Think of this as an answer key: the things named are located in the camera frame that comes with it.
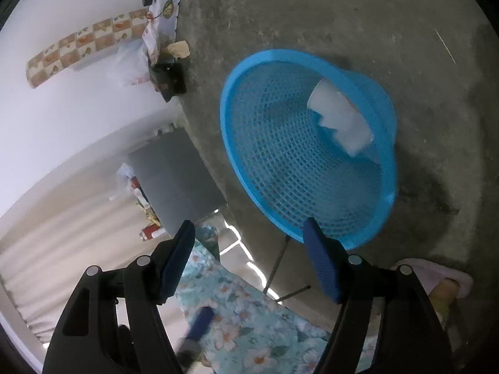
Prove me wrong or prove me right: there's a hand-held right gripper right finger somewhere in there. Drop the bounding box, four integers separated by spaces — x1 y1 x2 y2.
302 217 455 374

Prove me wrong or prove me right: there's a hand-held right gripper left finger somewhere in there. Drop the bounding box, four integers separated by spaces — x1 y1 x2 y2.
42 219 196 374

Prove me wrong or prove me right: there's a blue plastic mesh basket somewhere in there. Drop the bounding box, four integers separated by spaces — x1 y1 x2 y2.
219 49 398 251

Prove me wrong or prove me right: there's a white paper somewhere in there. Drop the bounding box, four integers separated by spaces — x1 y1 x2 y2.
307 79 375 156

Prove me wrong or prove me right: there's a metal folding table leg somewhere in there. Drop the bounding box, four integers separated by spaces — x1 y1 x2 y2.
263 236 312 302

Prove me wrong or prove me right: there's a floral blue cloth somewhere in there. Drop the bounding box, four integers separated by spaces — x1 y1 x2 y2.
172 220 375 374

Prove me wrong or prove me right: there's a grey cabinet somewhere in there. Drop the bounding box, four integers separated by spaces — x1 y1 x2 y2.
128 127 227 238

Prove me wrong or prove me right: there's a clear plastic bag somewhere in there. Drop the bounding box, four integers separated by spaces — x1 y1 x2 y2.
117 162 137 195

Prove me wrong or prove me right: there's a white curtain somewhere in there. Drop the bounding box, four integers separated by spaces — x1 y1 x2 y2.
0 171 172 343

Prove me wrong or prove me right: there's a pink cloth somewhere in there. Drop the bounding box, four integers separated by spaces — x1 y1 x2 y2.
390 258 474 300

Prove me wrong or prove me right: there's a black box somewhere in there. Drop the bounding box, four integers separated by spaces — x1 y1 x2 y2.
148 56 187 103

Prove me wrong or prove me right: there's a white plastic bag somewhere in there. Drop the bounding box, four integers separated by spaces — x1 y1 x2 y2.
107 39 151 88

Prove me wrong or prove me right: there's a brown crumpled paper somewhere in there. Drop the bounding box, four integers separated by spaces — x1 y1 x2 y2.
166 40 191 60

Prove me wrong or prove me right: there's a white printed sheet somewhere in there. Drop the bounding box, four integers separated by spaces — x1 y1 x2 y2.
142 0 184 59

